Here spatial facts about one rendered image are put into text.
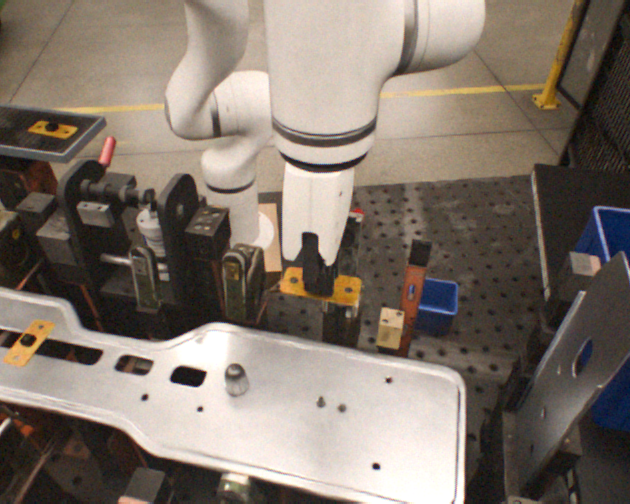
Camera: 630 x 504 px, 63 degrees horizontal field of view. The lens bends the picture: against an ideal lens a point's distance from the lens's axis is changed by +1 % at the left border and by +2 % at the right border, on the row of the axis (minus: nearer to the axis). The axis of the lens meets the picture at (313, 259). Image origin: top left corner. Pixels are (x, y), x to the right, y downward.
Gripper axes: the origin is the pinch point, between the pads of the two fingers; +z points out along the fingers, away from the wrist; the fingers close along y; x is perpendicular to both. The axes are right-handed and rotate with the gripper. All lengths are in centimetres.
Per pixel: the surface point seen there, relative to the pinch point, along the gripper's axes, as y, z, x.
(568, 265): -16.3, 8.8, 29.0
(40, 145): -29, 11, -57
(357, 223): -15.3, 6.2, 1.6
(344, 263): -15.1, 13.9, 0.2
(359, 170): -200, 128, -21
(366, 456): 6.0, 27.4, 7.6
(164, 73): -287, 128, -179
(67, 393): 6.5, 27.4, -35.8
